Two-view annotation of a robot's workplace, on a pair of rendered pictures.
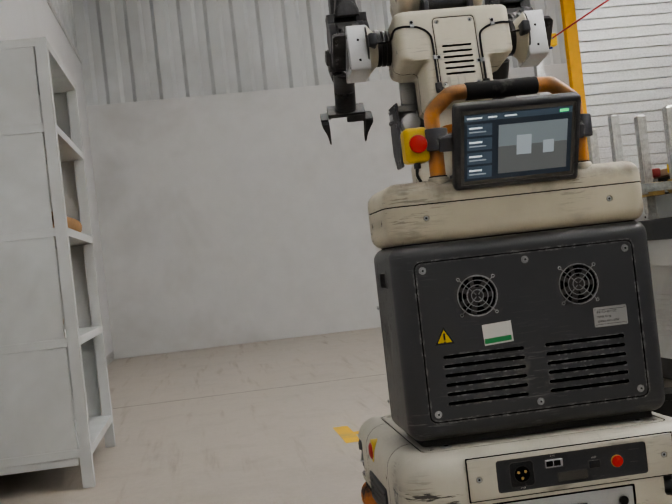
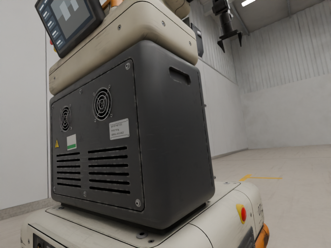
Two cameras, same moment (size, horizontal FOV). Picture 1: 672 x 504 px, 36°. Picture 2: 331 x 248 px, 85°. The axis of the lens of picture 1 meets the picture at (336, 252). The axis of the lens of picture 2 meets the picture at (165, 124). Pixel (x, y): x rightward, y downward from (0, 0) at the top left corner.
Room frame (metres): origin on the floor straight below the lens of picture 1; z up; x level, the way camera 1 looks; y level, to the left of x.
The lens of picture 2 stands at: (1.91, -0.89, 0.45)
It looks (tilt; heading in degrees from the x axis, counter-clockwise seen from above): 7 degrees up; 45
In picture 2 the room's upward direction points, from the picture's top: 6 degrees counter-clockwise
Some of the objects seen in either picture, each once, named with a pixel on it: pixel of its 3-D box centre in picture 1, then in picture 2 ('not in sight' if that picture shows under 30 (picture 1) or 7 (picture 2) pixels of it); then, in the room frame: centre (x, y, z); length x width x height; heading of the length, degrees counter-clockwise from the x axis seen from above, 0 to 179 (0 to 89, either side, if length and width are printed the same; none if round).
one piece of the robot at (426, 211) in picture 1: (505, 282); (125, 112); (2.25, -0.36, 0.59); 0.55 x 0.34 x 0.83; 97
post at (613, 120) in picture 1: (619, 172); not in sight; (4.29, -1.20, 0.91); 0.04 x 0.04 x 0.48; 8
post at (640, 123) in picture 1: (646, 176); not in sight; (4.05, -1.23, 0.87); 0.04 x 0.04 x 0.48; 8
